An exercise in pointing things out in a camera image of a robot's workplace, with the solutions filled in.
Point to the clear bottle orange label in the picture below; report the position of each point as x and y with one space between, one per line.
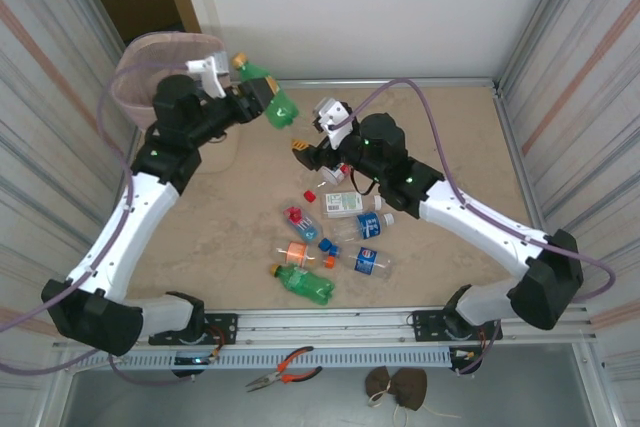
297 253

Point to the loose red bottle cap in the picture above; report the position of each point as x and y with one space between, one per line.
310 195

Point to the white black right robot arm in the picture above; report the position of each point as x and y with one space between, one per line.
480 227

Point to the clear bottle red teal label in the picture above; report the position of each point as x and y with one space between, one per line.
332 177

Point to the brown cloth pouch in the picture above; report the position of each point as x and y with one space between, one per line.
379 381
411 386

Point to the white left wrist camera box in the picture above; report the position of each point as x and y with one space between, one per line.
210 69

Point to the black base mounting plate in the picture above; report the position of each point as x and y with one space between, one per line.
225 329
420 324

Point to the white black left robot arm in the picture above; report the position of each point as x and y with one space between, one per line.
125 227

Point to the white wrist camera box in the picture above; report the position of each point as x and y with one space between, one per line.
332 119
210 69

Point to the square bottle green white label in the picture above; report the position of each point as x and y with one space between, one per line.
345 203

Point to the green bottle orange cap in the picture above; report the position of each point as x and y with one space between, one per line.
305 284

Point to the loose orange bottle cap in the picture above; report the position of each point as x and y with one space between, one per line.
328 262

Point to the crushed green bottle white label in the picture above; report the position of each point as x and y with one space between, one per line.
282 109

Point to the aluminium side rail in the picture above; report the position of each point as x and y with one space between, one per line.
515 157

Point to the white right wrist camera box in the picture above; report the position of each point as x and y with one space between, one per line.
332 119

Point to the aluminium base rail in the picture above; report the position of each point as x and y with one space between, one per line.
325 322

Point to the clear bottle round logo label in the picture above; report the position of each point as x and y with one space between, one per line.
367 259

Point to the clear bottle red cap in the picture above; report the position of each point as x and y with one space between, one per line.
305 227

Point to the blue label bottle white cap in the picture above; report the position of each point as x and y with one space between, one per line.
370 225

